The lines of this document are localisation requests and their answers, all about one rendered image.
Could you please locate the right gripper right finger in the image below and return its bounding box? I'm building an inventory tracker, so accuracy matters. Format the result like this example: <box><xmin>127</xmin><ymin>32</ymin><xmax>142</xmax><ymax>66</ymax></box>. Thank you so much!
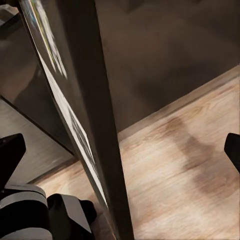
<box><xmin>224</xmin><ymin>133</ymin><xmax>240</xmax><ymax>173</ymax></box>

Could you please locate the poster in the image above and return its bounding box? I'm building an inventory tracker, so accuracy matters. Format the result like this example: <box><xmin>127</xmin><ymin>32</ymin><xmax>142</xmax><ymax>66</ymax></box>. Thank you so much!
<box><xmin>16</xmin><ymin>0</ymin><xmax>135</xmax><ymax>240</ymax></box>

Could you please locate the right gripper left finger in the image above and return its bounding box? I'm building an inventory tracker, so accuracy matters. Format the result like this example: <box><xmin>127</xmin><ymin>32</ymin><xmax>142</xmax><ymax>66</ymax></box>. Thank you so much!
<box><xmin>0</xmin><ymin>133</ymin><xmax>26</xmax><ymax>193</ymax></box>

